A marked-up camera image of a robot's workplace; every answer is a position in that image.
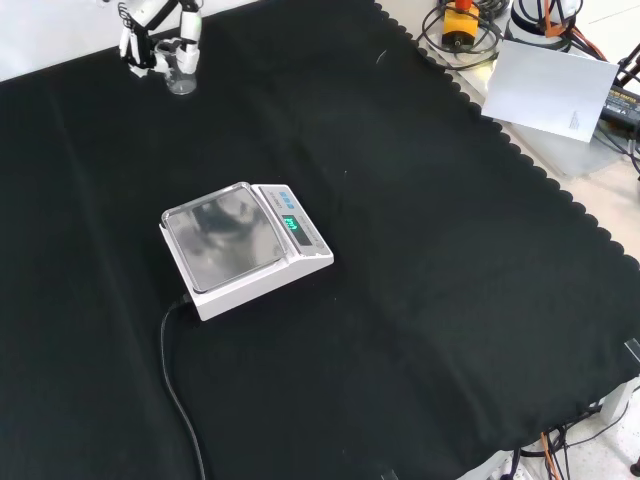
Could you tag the black bench cloth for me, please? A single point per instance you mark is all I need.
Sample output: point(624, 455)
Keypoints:
point(320, 260)

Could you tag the small clear glass beaker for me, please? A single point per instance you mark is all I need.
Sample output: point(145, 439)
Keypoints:
point(179, 75)

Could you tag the pale white board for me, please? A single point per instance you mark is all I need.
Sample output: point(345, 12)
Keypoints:
point(547, 95)

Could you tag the black power supply yellow label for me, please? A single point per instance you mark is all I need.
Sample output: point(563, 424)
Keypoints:
point(621, 106)

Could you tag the yellow stop button box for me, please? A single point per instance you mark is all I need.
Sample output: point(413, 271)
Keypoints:
point(458, 24)

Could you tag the white electronic balance steel pan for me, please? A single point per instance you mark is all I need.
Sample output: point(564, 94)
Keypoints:
point(245, 246)

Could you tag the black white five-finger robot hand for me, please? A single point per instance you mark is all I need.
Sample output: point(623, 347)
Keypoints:
point(145, 37)

